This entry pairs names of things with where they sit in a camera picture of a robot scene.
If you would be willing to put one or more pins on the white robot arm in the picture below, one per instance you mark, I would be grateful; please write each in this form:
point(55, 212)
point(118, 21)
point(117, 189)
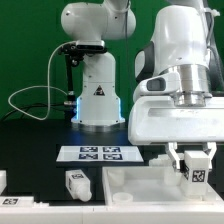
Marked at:
point(181, 60)

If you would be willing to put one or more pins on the white fiducial marker sheet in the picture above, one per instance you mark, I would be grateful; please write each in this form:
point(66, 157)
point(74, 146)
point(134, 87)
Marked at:
point(99, 154)

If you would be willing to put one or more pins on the background camera on stand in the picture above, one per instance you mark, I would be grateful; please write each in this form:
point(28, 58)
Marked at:
point(74, 53)

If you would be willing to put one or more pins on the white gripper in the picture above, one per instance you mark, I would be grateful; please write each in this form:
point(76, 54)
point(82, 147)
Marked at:
point(158, 120)

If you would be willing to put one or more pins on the white U-shaped obstacle fence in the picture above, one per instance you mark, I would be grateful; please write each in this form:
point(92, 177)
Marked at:
point(23, 210)

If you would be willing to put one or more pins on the white square tabletop part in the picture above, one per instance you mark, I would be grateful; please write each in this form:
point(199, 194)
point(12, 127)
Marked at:
point(142, 185)

